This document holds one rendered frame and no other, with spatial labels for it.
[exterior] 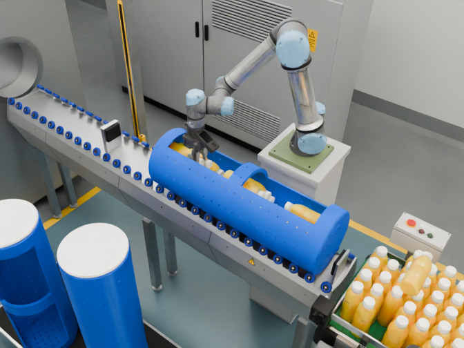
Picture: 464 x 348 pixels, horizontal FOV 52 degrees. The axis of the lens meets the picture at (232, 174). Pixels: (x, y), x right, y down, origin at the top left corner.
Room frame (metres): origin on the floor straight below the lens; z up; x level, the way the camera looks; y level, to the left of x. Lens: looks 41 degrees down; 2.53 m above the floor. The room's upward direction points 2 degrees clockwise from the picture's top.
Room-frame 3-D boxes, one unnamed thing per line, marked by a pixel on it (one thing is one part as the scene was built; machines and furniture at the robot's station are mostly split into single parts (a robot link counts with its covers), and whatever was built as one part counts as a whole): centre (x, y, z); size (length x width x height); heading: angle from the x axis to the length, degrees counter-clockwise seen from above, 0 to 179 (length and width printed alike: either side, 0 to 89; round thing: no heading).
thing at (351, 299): (1.05, -0.47, 0.99); 0.07 x 0.07 x 0.19
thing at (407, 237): (1.33, -0.78, 1.05); 0.20 x 0.10 x 0.10; 54
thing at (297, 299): (1.83, 0.40, 0.79); 2.17 x 0.29 x 0.34; 54
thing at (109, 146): (2.00, 0.63, 1.00); 0.10 x 0.04 x 0.15; 144
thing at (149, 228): (1.78, 0.45, 0.31); 0.06 x 0.06 x 0.63; 54
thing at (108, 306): (1.23, 0.54, 0.59); 0.28 x 0.28 x 0.88
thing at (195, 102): (1.65, 0.15, 1.45); 0.09 x 0.08 x 0.11; 86
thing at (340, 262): (1.21, -0.44, 0.99); 0.10 x 0.02 x 0.12; 144
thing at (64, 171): (2.47, 1.16, 0.31); 0.06 x 0.06 x 0.63; 54
